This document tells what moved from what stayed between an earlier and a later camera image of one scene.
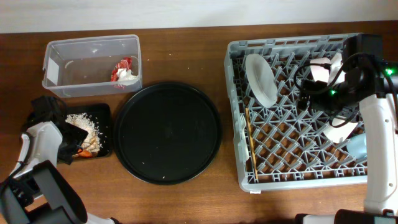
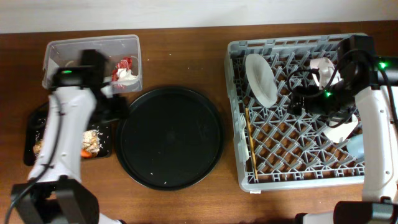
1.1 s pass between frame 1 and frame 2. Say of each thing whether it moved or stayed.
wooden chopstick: stayed
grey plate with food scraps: stayed
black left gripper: moved
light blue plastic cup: stayed
